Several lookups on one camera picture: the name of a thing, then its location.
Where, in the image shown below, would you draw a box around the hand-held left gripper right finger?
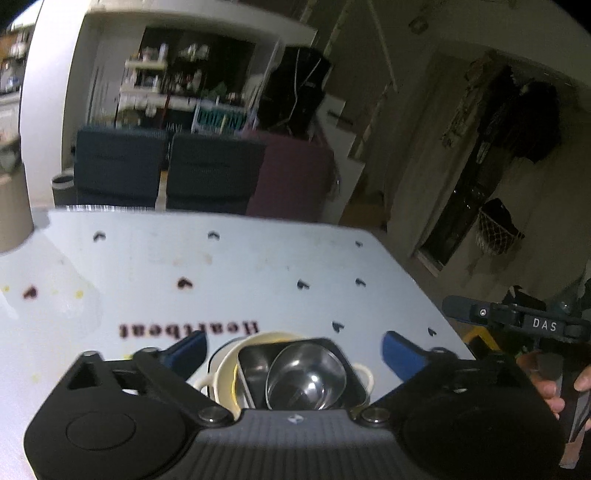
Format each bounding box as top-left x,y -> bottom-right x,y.
355,331 -> 528,428

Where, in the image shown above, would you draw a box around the dark blue chair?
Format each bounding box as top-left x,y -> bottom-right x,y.
166,134 -> 267,214
74,128 -> 169,208

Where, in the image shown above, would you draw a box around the white staircase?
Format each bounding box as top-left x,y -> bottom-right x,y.
323,95 -> 398,227

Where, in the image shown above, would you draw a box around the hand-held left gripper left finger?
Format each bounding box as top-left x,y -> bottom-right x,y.
67,330 -> 234,428

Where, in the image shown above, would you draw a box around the cream shelf rack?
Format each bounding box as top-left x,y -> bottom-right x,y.
117,58 -> 168,110

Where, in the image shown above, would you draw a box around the round steel bowl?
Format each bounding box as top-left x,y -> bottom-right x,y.
265,342 -> 347,411

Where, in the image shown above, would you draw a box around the person's right hand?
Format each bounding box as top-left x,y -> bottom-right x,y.
516,351 -> 591,455

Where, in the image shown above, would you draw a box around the beige pitcher with metal top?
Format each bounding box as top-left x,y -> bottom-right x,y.
0,166 -> 35,254

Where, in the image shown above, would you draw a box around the grey round container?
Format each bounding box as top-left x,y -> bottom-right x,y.
51,173 -> 75,206

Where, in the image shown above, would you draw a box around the patterned hanging garment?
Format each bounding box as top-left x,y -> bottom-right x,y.
443,60 -> 490,148

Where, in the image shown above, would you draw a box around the teal sign plate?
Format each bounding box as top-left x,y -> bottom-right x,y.
194,104 -> 247,136

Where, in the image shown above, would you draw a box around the dark hanging clothes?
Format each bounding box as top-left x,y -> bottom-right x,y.
485,69 -> 561,162

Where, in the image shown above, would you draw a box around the purple sofa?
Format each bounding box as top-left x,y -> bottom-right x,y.
245,131 -> 335,222

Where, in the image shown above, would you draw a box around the yellow box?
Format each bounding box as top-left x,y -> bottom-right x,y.
464,328 -> 499,356

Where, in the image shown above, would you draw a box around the black jacket with white trim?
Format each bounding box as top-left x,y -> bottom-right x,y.
259,46 -> 333,139

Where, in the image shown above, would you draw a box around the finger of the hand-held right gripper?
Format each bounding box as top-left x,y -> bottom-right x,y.
442,295 -> 494,329

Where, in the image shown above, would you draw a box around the cream bowl with loop handles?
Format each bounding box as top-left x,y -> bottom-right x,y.
189,331 -> 375,416

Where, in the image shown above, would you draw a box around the white net basket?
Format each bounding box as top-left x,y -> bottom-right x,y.
475,198 -> 526,257

